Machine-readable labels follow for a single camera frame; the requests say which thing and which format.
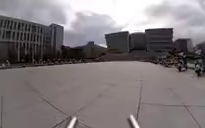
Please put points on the low dark building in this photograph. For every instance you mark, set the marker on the low dark building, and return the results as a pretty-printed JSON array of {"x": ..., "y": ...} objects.
[{"x": 86, "y": 50}]

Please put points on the grey paved plaza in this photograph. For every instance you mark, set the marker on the grey paved plaza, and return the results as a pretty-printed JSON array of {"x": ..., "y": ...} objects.
[{"x": 100, "y": 90}]

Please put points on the dark blocky building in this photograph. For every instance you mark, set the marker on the dark blocky building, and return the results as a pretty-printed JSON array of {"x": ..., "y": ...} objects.
[{"x": 156, "y": 38}]

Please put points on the row of parked bicycles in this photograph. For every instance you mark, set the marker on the row of parked bicycles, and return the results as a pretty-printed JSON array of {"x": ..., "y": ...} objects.
[{"x": 40, "y": 62}]

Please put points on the row of parked scooters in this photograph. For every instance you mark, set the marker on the row of parked scooters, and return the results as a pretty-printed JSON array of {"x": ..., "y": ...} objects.
[{"x": 166, "y": 60}]

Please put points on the robot's own part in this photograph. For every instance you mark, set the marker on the robot's own part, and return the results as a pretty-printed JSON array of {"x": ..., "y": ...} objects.
[
  {"x": 134, "y": 121},
  {"x": 71, "y": 122}
]

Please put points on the small dark building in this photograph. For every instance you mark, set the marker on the small dark building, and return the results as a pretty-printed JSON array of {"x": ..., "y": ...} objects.
[{"x": 182, "y": 45}]

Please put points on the pale building with window grid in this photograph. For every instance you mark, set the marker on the pale building with window grid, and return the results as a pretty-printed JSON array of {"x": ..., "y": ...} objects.
[{"x": 16, "y": 36}]

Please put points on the parked scooter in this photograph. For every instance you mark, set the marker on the parked scooter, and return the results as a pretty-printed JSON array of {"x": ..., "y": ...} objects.
[{"x": 198, "y": 65}]

